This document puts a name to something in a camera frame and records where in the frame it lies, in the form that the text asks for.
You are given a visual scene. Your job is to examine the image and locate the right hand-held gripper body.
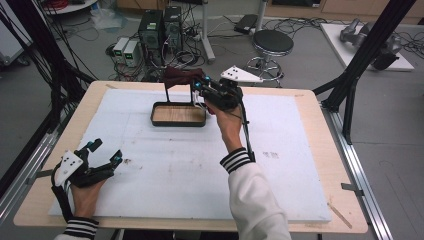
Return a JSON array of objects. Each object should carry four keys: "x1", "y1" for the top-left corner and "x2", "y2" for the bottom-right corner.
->
[{"x1": 201, "y1": 65, "x2": 265, "y2": 111}]

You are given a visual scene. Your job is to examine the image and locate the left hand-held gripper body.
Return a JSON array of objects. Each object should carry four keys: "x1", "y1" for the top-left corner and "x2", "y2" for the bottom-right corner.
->
[{"x1": 54, "y1": 149, "x2": 116, "y2": 188}]

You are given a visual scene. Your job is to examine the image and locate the red striped bow tie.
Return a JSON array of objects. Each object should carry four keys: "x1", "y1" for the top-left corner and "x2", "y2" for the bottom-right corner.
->
[{"x1": 162, "y1": 65, "x2": 206, "y2": 109}]

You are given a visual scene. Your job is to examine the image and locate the black rack with wooden base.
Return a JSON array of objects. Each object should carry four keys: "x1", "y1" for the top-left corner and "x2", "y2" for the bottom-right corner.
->
[{"x1": 150, "y1": 81, "x2": 208, "y2": 128}]

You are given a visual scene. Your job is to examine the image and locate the person's right hand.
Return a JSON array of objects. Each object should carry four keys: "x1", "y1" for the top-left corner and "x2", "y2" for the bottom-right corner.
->
[{"x1": 204, "y1": 99, "x2": 245, "y2": 154}]

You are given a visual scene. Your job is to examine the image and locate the person's left hand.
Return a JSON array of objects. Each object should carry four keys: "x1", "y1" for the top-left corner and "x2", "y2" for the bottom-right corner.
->
[{"x1": 69, "y1": 179, "x2": 108, "y2": 220}]

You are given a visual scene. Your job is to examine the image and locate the white desk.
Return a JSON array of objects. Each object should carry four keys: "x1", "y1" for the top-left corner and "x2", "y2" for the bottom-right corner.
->
[{"x1": 199, "y1": 0, "x2": 268, "y2": 65}]

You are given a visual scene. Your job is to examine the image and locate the white foam mat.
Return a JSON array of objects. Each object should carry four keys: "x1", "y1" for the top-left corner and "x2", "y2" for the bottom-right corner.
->
[{"x1": 48, "y1": 88, "x2": 333, "y2": 224}]

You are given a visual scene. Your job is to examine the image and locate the black computer tower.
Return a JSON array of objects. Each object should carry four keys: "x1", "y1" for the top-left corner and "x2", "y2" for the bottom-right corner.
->
[
  {"x1": 137, "y1": 9, "x2": 165, "y2": 66},
  {"x1": 163, "y1": 5, "x2": 183, "y2": 54}
]

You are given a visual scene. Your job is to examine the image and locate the black flat box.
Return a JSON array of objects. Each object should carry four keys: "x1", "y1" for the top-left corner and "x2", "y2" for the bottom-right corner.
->
[{"x1": 234, "y1": 14, "x2": 258, "y2": 35}]

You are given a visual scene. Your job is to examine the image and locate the black round stool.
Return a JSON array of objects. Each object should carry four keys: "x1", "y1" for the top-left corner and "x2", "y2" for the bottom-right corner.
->
[{"x1": 246, "y1": 29, "x2": 295, "y2": 83}]

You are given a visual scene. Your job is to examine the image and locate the white power supply box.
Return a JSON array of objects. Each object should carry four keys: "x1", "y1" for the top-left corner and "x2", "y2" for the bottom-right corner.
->
[
  {"x1": 123, "y1": 39, "x2": 140, "y2": 68},
  {"x1": 112, "y1": 36, "x2": 130, "y2": 65}
]

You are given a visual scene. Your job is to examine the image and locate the wooden table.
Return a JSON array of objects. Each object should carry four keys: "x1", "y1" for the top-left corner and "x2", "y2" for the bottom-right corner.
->
[{"x1": 13, "y1": 80, "x2": 369, "y2": 234}]

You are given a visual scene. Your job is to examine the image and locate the white platform board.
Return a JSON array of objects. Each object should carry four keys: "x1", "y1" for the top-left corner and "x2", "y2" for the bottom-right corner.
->
[{"x1": 319, "y1": 22, "x2": 416, "y2": 72}]

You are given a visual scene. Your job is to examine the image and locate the round white table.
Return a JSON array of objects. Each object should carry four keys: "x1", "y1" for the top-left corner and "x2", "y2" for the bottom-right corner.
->
[{"x1": 42, "y1": 0, "x2": 98, "y2": 15}]

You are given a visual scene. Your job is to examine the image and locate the thin wooden stick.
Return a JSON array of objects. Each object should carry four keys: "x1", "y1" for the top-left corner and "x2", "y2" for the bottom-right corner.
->
[{"x1": 327, "y1": 202, "x2": 353, "y2": 230}]

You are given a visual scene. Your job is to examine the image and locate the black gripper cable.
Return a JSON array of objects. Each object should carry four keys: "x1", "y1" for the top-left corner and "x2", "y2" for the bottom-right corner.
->
[
  {"x1": 237, "y1": 99, "x2": 257, "y2": 164},
  {"x1": 50, "y1": 162, "x2": 75, "y2": 222}
]

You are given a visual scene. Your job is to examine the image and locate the black metal frame post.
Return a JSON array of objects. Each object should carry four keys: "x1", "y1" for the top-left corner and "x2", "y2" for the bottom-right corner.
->
[
  {"x1": 0, "y1": 0, "x2": 98, "y2": 134},
  {"x1": 312, "y1": 0, "x2": 418, "y2": 145}
]

